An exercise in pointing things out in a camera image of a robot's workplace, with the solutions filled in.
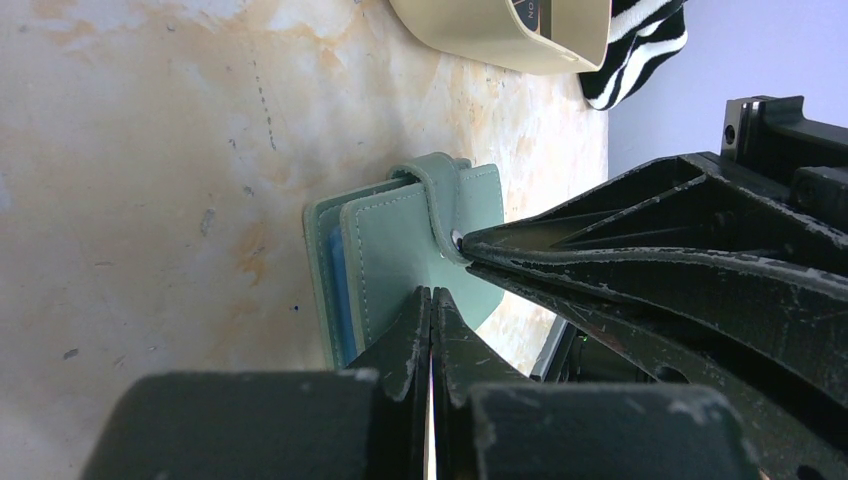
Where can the cream oval card tray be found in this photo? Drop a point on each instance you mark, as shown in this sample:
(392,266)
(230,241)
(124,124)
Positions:
(533,37)

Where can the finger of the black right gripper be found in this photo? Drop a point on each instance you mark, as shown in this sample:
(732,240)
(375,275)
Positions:
(771,336)

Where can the zebra striped cloth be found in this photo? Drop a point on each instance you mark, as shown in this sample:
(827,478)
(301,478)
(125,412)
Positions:
(643,34)

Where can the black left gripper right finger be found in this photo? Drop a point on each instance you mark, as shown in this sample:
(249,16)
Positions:
(492,422)

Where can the green card holder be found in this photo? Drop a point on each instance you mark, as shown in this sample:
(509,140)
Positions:
(370,248)

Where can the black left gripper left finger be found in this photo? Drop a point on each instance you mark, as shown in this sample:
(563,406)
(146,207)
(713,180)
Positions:
(367,421)

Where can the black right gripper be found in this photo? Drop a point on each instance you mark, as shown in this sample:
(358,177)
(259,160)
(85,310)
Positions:
(787,200)

